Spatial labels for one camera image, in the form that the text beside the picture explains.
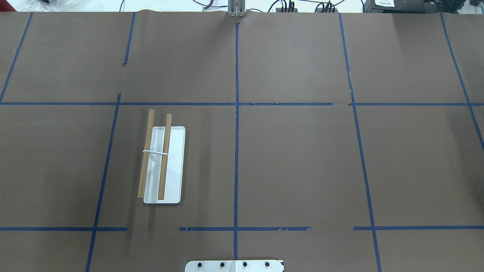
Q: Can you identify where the right wooden rack rod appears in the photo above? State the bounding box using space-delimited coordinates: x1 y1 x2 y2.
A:
157 114 172 200

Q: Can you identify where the left wooden rack rod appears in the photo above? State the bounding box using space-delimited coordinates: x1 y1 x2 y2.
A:
138 110 155 198

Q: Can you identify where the black box with label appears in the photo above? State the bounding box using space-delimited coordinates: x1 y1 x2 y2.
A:
363 0 465 14

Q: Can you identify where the clear plastic bag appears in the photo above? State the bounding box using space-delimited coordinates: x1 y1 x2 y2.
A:
22 0 93 12

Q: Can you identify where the white metal rack crossbar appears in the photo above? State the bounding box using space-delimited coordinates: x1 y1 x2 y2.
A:
143 150 168 156

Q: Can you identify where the black power strip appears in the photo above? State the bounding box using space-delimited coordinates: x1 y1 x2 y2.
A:
272 0 298 13
314 1 340 13

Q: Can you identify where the white rack base tray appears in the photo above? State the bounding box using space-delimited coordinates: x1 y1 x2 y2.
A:
143 126 186 204

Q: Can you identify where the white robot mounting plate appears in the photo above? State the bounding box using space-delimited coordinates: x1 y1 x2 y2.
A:
185 260 285 272

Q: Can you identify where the grey metal post bracket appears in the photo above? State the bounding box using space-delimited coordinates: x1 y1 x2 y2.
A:
228 0 247 17

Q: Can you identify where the wooden rack rod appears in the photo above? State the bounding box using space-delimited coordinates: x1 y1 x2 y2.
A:
157 114 172 200
138 110 155 198

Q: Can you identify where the black power strip left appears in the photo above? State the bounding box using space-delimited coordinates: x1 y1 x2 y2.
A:
272 0 298 13

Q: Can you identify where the black power strip right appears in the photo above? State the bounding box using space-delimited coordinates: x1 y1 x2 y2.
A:
314 1 340 13

